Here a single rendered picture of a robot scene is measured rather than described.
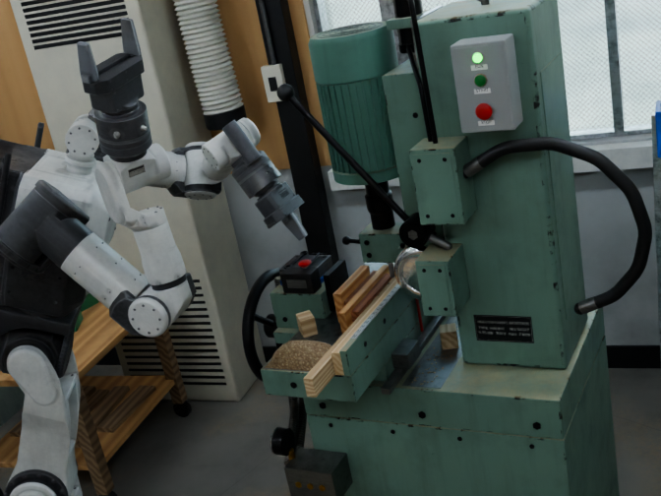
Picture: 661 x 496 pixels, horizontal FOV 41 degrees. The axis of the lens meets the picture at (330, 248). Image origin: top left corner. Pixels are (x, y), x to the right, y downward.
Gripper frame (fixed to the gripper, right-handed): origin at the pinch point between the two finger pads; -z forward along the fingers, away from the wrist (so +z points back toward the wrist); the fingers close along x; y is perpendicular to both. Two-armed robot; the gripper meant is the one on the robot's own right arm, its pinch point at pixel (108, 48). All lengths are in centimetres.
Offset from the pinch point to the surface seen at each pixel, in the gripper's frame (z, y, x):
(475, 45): 6, 49, 38
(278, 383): 71, 22, 7
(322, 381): 63, 34, 4
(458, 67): 10, 46, 37
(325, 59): 16.4, 15.8, 43.1
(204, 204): 124, -83, 123
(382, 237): 55, 29, 42
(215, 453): 192, -50, 69
